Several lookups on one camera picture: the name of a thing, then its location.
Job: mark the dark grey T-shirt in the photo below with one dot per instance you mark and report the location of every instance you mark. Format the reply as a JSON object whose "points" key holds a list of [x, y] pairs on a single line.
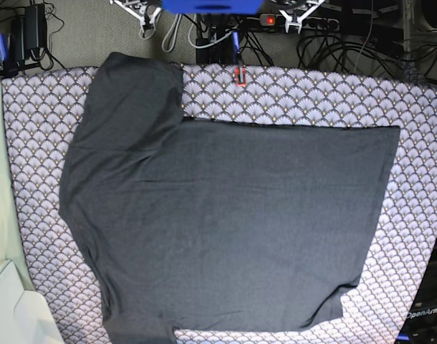
{"points": [[193, 224]]}

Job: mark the red and black table clamp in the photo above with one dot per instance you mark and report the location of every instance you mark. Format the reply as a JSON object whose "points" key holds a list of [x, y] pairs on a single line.
{"points": [[240, 76]]}

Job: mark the black power strip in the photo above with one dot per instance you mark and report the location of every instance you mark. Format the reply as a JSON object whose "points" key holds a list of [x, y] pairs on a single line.
{"points": [[311, 22]]}

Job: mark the blue box overhead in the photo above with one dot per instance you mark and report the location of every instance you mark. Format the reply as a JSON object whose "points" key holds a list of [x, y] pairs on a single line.
{"points": [[212, 6]]}

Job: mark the fan-patterned tablecloth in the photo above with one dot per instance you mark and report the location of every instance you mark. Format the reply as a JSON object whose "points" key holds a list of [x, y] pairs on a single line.
{"points": [[42, 111]]}

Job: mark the black power adapter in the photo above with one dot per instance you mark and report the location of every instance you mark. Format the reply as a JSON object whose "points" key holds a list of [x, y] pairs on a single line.
{"points": [[35, 27]]}

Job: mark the white plastic bin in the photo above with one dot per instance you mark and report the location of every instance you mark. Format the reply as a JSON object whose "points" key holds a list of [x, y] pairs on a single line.
{"points": [[25, 316]]}

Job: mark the black OpenArm case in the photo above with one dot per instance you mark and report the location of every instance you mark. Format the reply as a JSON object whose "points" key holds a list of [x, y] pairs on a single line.
{"points": [[421, 322]]}

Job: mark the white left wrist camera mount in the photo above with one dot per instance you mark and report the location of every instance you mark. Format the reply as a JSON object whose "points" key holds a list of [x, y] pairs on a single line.
{"points": [[295, 12]]}

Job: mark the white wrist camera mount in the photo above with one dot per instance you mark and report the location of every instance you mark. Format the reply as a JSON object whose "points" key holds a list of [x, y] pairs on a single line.
{"points": [[295, 12], [146, 12]]}

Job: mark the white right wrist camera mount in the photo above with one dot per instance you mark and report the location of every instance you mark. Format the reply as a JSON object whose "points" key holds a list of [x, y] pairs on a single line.
{"points": [[146, 12]]}

